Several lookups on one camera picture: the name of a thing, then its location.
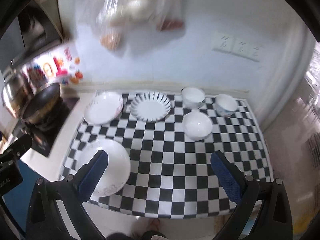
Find white plate grey floral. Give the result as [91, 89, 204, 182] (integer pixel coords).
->
[75, 139, 131, 197]

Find plain white bowl front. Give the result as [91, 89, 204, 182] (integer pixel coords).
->
[182, 111, 213, 141]

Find white plate floral rim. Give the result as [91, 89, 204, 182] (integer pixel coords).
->
[84, 92, 124, 125]

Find white bowl blue pattern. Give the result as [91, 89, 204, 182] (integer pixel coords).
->
[215, 94, 238, 118]

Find white plate black striped rim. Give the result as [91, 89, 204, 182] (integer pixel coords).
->
[130, 92, 171, 122]

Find blue lower cabinet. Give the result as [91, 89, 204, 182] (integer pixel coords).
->
[4, 160, 41, 231]

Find black induction cooktop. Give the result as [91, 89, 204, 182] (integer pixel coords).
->
[12, 97, 80, 157]

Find black white checkered cloth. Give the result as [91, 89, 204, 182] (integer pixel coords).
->
[58, 92, 274, 219]

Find black frying pan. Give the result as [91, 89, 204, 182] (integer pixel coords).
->
[21, 83, 61, 125]

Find stainless steel steamer pot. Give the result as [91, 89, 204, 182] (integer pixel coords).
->
[1, 72, 34, 118]

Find black range hood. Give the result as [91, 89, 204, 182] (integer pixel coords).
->
[1, 0, 63, 72]

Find plastic bag with buns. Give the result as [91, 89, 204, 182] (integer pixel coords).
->
[77, 0, 171, 52]

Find plastic bag with red food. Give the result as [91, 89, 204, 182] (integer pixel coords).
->
[156, 0, 184, 31]

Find colourful wall stickers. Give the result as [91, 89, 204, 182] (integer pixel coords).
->
[22, 45, 84, 89]

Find triple wall power socket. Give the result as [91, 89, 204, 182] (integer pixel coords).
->
[212, 31, 263, 62]

